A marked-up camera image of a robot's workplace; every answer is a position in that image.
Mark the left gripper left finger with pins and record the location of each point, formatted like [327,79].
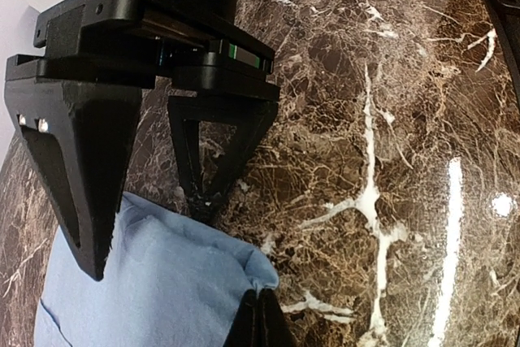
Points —
[244,328]

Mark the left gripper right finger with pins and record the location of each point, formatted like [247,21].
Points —
[273,330]

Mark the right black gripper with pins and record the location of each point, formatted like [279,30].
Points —
[131,42]

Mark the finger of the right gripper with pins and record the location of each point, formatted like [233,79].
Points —
[79,137]
[213,139]

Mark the light blue shirt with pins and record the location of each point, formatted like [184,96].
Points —
[168,281]

